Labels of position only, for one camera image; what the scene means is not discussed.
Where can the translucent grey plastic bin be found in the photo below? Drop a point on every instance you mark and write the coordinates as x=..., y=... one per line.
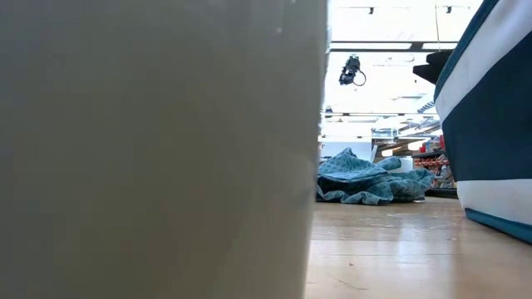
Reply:
x=145, y=145

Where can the distant shelf with red items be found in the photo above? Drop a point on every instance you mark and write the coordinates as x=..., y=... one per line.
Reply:
x=432, y=164

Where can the blue patterned cloth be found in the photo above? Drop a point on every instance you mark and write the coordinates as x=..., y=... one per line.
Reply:
x=357, y=170

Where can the black hanging camera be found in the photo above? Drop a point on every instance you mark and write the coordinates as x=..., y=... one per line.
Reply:
x=350, y=67

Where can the navy and white fabric basket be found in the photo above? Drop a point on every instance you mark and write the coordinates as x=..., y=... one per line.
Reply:
x=490, y=137

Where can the small white container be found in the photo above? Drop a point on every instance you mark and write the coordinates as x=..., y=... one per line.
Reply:
x=405, y=164

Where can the black metal rig frame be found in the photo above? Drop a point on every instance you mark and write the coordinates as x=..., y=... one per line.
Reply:
x=417, y=46

